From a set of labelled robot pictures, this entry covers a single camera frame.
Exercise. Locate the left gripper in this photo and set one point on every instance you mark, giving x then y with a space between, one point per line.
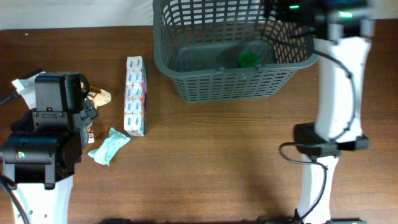
90 113

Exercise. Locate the beige brown snack bag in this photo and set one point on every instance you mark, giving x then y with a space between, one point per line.
99 97

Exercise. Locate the grey plastic shopping basket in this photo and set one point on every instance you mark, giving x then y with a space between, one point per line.
197 45

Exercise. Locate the green lid glass jar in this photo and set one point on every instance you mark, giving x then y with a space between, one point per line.
248 59

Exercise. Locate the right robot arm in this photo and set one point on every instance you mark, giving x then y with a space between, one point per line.
342 31

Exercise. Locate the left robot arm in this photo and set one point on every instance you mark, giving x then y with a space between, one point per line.
38 158

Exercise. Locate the tissue pack multipack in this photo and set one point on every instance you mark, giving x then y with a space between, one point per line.
135 97

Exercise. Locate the mint green wrapped packet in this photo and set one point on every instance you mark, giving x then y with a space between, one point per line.
109 147

